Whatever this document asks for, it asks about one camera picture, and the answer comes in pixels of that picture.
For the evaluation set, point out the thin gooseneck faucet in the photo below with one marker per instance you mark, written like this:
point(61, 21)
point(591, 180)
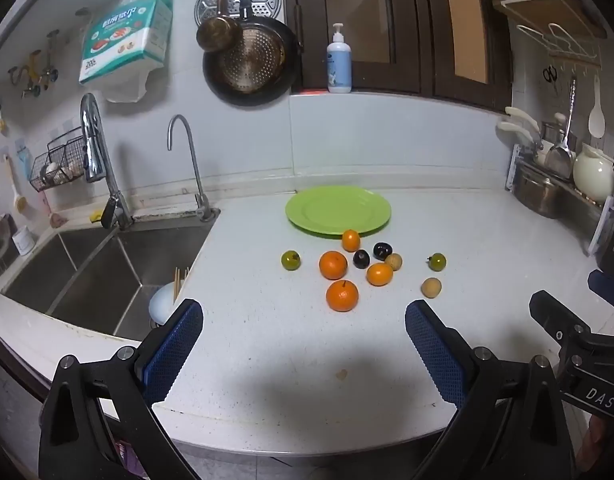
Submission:
point(194, 170)

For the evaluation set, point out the wooden cutting board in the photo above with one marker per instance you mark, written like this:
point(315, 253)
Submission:
point(547, 10)

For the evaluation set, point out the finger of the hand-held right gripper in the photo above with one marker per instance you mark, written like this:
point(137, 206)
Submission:
point(607, 290)
point(554, 315)

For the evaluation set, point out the small copper saucepan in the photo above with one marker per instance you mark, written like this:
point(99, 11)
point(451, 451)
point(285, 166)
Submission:
point(218, 34)

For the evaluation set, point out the large chrome faucet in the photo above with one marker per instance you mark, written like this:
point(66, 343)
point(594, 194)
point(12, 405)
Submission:
point(93, 145)

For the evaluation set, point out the black frying pan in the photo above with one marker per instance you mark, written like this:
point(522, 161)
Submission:
point(254, 67)

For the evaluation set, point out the teal white packet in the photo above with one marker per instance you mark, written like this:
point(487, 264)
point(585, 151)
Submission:
point(122, 40)

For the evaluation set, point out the dish brush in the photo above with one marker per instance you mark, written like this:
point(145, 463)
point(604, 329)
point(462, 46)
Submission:
point(20, 202)

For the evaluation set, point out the white ceramic pot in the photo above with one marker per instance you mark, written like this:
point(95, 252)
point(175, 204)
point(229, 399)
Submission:
point(593, 175)

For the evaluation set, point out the white bowl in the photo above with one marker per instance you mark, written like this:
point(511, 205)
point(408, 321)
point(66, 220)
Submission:
point(162, 306)

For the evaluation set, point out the green plate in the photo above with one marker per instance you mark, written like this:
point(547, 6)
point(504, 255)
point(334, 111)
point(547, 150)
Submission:
point(338, 210)

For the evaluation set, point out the brown longan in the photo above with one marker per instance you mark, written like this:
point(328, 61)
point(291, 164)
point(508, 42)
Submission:
point(431, 288)
point(394, 261)

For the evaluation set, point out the dark purple plum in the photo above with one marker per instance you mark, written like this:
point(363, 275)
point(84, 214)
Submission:
point(382, 250)
point(361, 259)

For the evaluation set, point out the white rice paddle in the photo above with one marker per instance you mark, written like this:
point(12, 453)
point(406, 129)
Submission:
point(596, 120)

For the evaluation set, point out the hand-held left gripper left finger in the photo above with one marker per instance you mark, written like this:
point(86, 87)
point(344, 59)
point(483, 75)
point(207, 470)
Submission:
point(172, 352)

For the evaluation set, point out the white cup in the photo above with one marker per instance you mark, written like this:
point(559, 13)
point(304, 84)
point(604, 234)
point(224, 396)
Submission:
point(23, 241)

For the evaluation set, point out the stainless steel pot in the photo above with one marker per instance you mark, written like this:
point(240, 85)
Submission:
point(539, 192)

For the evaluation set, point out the stainless steel sink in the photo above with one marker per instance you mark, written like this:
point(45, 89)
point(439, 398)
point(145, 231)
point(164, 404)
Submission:
point(87, 280)

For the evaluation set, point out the white blue soap bottle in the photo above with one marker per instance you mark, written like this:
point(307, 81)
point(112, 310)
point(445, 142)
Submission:
point(339, 67)

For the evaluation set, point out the small orange tangerine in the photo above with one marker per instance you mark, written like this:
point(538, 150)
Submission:
point(351, 240)

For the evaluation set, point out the black scissors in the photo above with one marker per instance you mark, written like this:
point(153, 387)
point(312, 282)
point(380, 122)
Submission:
point(550, 74)

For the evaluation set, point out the metal spatula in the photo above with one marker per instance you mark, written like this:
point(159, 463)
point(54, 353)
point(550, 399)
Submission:
point(561, 157)

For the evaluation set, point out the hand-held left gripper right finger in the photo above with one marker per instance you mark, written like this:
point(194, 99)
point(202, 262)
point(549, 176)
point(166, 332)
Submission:
point(437, 355)

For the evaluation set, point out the bicycle-shaped wall hook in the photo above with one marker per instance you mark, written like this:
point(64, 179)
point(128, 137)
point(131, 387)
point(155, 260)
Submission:
point(32, 67)

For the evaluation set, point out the dark wooden window frame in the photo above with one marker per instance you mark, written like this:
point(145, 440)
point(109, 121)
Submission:
point(412, 25)

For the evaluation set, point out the green tomato with stem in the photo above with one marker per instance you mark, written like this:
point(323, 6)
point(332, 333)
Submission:
point(437, 262)

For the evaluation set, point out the yellow sponge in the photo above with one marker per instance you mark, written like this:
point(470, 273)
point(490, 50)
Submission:
point(96, 216)

